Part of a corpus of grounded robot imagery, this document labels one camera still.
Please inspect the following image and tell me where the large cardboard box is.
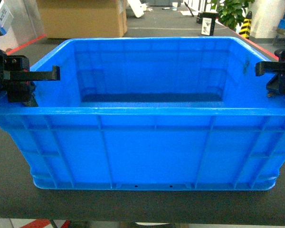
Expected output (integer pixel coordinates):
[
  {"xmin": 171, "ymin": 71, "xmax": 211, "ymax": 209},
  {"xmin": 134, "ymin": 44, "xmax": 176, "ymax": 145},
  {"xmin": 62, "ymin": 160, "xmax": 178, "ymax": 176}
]
[{"xmin": 36, "ymin": 0, "xmax": 127, "ymax": 39}]

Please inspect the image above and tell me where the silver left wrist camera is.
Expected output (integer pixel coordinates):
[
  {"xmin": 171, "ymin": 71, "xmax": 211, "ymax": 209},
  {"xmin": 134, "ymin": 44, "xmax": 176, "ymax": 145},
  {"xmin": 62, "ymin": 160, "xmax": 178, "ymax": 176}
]
[{"xmin": 0, "ymin": 0, "xmax": 14, "ymax": 36}]

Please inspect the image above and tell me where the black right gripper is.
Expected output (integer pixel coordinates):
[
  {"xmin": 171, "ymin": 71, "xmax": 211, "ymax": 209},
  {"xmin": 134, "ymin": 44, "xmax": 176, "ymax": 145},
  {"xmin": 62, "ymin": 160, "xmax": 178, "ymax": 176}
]
[{"xmin": 255, "ymin": 51, "xmax": 285, "ymax": 96}]

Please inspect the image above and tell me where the white paper cup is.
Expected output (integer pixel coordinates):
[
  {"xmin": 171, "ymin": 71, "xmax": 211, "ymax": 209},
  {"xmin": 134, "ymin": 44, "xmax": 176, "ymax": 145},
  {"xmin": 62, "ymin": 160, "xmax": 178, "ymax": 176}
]
[{"xmin": 172, "ymin": 2, "xmax": 178, "ymax": 11}]

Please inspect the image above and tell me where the green potted plant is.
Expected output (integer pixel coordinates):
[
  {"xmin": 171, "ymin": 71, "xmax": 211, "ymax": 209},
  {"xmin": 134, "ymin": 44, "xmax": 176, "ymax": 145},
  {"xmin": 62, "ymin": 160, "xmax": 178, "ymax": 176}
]
[{"xmin": 210, "ymin": 0, "xmax": 255, "ymax": 31}]

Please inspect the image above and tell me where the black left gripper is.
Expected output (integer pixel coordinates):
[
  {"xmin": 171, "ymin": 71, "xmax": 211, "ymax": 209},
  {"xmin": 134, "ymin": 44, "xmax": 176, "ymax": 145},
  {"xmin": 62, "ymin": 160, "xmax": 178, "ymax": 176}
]
[{"xmin": 0, "ymin": 50, "xmax": 60, "ymax": 107}]

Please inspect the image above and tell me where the black white printed box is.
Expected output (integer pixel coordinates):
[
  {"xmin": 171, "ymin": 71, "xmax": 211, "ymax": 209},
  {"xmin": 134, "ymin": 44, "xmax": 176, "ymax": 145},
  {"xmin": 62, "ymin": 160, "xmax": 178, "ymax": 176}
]
[{"xmin": 197, "ymin": 12, "xmax": 219, "ymax": 36}]

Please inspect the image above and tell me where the large blue plastic crate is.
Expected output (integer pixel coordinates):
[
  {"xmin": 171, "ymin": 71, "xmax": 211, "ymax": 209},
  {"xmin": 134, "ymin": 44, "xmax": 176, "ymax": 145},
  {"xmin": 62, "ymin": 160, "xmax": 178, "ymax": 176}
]
[{"xmin": 0, "ymin": 37, "xmax": 285, "ymax": 190}]

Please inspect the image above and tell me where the yellow black striped bollard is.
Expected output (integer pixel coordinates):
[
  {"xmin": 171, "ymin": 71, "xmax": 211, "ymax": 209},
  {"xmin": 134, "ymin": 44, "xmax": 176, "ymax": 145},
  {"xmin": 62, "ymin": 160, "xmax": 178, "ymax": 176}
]
[{"xmin": 239, "ymin": 11, "xmax": 252, "ymax": 39}]

